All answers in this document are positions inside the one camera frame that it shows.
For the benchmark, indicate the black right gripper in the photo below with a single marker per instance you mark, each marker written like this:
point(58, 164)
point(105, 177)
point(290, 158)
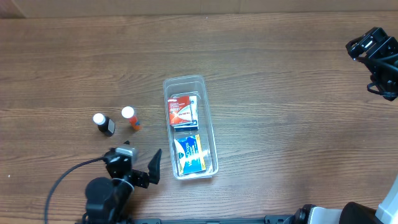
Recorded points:
point(365, 44)

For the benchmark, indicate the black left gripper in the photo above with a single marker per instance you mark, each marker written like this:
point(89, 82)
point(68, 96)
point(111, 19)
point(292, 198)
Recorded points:
point(137, 175)

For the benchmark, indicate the blue yellow VapoDrops box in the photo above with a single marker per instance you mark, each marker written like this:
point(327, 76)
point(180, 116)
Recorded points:
point(190, 155)

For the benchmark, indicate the white blue plaster box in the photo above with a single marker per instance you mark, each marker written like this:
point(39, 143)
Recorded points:
point(194, 125)

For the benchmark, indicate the orange tube white cap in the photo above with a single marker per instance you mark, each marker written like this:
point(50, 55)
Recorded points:
point(128, 112)

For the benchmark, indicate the red white small box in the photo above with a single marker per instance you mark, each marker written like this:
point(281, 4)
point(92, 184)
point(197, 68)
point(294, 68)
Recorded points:
point(180, 112)

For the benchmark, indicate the dark brown bottle white cap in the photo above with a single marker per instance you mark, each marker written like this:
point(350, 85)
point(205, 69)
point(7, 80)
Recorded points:
point(104, 124)

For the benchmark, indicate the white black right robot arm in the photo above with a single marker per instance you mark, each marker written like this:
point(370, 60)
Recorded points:
point(352, 213)

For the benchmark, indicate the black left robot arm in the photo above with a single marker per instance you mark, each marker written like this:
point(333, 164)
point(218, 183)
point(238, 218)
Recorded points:
point(106, 198)

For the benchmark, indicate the clear plastic container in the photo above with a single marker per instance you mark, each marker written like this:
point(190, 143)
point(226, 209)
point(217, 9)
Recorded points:
point(188, 86)

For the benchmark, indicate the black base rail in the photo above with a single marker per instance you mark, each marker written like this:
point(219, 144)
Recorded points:
point(268, 219)

